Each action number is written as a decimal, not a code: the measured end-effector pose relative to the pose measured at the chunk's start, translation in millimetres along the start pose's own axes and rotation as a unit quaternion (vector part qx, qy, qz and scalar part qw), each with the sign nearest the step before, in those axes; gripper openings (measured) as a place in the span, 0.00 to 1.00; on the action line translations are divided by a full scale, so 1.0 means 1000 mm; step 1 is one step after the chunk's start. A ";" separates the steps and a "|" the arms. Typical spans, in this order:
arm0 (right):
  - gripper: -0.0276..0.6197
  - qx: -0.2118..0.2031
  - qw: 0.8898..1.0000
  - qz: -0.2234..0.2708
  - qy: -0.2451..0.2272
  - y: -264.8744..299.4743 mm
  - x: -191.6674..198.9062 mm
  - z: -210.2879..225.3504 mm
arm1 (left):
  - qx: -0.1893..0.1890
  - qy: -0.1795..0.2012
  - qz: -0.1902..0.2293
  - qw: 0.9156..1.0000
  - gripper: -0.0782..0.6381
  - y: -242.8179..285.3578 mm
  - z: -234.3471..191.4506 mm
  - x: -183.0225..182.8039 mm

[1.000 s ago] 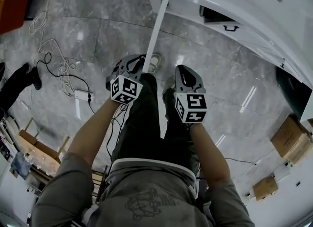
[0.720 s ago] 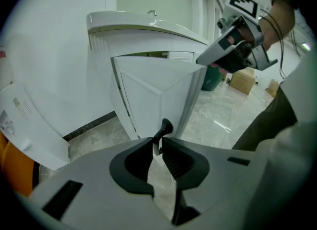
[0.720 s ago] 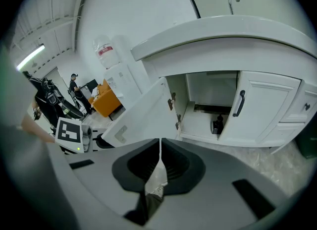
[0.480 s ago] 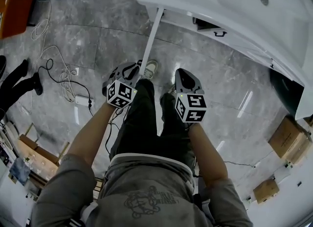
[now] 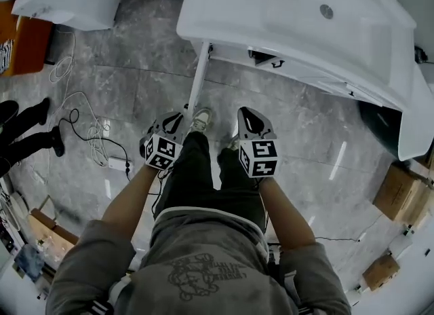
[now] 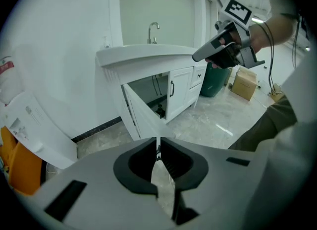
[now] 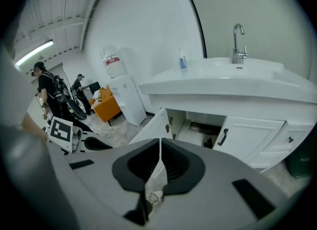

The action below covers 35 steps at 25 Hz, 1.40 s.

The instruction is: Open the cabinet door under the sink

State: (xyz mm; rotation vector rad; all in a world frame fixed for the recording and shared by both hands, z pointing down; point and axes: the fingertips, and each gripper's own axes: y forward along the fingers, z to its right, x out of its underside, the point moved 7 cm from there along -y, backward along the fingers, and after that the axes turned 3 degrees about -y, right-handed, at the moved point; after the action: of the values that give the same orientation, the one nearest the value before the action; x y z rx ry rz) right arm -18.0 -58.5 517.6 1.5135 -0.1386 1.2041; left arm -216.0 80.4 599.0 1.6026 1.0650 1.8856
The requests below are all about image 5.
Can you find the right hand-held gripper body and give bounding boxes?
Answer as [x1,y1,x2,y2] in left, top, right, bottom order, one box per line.
[238,130,279,179]

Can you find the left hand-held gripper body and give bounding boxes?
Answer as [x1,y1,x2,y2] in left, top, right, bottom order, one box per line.
[139,126,184,171]

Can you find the person's left forearm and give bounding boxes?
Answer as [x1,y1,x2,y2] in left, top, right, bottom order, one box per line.
[100,163,170,237]

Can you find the person's right forearm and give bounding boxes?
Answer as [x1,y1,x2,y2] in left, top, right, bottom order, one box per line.
[258,175,317,251]

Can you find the person's left shoe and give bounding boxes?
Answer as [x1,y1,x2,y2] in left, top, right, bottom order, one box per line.
[187,106,214,135]

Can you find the person's dark trousers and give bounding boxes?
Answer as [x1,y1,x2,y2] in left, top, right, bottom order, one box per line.
[153,131,269,234]

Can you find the white power adapter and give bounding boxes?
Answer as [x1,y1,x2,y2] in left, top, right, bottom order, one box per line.
[107,155,132,171]

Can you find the white drawer with black knob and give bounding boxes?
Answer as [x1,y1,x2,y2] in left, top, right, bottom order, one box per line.
[343,81,384,107]

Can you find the person's grey sweatshirt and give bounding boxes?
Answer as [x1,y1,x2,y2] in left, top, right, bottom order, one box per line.
[45,207,353,315]

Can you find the wooden stool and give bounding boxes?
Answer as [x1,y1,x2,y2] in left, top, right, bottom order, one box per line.
[28,206,79,251]

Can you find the large cardboard box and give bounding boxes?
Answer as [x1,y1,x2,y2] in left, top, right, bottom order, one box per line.
[372,162,434,223]

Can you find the small cardboard box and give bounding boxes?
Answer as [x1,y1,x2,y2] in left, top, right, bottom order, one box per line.
[361,253,401,293]

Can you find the black white striped cloth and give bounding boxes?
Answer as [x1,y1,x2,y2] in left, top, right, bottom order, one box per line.
[0,37,15,74]

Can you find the black floor cable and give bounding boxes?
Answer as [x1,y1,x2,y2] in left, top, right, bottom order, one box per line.
[56,107,134,183]

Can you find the white floor cable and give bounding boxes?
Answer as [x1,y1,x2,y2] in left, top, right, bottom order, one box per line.
[48,31,113,169]

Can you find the black wall valve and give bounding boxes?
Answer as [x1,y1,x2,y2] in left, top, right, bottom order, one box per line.
[414,45,429,64]

